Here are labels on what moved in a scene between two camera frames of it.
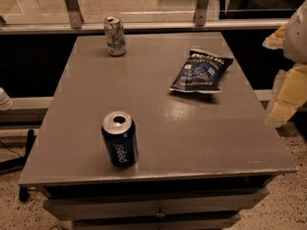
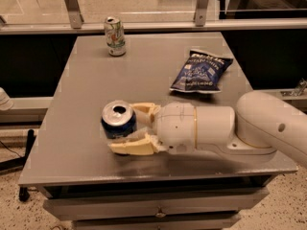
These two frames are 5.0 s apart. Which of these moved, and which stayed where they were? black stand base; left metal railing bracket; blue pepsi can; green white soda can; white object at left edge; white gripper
Moved: blue pepsi can; white gripper
Stayed: green white soda can; white object at left edge; black stand base; left metal railing bracket
